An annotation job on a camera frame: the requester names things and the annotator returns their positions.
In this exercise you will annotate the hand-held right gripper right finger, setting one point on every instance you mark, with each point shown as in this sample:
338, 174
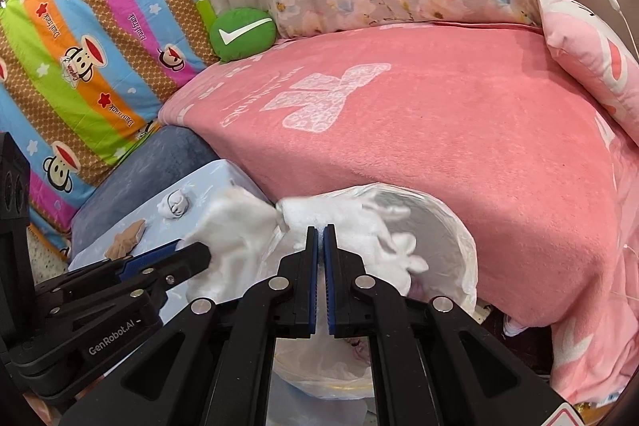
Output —
329, 266

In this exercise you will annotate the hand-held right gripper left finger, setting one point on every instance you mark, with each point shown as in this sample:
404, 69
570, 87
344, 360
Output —
312, 266

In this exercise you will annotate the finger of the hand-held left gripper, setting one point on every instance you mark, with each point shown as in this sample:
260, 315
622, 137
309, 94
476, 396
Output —
150, 258
192, 259

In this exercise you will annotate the white fluffy cloth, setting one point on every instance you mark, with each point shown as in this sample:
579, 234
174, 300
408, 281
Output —
234, 231

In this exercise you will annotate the bin with white plastic bag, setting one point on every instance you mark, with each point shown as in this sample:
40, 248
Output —
444, 236

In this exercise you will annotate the light blue covered box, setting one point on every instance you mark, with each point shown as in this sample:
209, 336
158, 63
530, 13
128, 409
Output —
150, 231

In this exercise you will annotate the rolled white sock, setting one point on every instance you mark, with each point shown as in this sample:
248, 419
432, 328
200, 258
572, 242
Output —
172, 205

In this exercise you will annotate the blue-grey velvet cushion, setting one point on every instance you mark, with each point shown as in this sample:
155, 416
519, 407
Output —
150, 161

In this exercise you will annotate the pink fleece blanket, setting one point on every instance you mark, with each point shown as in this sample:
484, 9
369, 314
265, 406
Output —
424, 121

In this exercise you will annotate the striped cartoon monkey blanket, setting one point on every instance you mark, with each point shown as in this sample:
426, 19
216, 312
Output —
90, 71

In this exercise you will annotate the green round check mark cushion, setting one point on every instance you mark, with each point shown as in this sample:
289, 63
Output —
242, 34

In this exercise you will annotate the pink printed pillow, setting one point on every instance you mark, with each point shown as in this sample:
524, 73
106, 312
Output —
594, 51

